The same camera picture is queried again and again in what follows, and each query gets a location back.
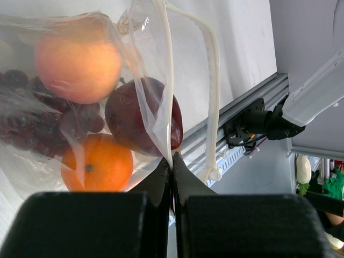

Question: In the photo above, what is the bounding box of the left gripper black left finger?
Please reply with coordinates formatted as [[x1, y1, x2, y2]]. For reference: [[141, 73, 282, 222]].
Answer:
[[6, 160, 170, 257]]

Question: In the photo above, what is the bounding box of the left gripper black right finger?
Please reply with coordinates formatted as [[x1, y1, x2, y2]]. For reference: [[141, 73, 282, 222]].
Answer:
[[173, 152, 331, 257]]

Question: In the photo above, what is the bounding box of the orange fruit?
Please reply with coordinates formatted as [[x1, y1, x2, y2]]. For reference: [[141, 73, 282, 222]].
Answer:
[[61, 133, 133, 192]]

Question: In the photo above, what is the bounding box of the dark red apple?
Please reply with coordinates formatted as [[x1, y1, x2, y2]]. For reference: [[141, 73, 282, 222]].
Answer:
[[105, 77, 183, 156]]

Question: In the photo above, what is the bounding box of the clear zip top bag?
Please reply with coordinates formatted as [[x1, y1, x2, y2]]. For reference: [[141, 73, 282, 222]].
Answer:
[[1, 1, 221, 198]]

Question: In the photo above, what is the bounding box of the red grape bunch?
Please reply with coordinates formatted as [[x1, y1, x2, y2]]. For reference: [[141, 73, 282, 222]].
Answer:
[[1, 69, 105, 158]]

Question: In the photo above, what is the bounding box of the yellow pink peach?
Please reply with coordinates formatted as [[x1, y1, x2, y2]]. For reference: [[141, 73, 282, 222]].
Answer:
[[34, 17, 121, 104]]

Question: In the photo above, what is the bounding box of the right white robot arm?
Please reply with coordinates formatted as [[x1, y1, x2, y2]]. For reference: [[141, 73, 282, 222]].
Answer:
[[265, 49, 343, 140]]

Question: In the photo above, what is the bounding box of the white toy vegetable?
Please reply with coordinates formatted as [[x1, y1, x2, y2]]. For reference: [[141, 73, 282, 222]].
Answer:
[[296, 155, 312, 196]]

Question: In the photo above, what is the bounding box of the green toy item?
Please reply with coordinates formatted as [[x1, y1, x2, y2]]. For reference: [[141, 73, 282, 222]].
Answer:
[[322, 168, 343, 200]]

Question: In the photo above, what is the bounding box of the white slotted cable duct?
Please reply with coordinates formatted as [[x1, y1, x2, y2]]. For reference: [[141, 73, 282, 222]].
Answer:
[[206, 145, 245, 188]]

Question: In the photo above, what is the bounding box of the aluminium mounting rail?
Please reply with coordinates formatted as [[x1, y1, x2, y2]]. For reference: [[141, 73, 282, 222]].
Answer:
[[177, 73, 290, 186]]

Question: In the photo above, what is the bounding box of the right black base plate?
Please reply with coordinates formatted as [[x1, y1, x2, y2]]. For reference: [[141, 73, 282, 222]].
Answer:
[[223, 98, 270, 151]]

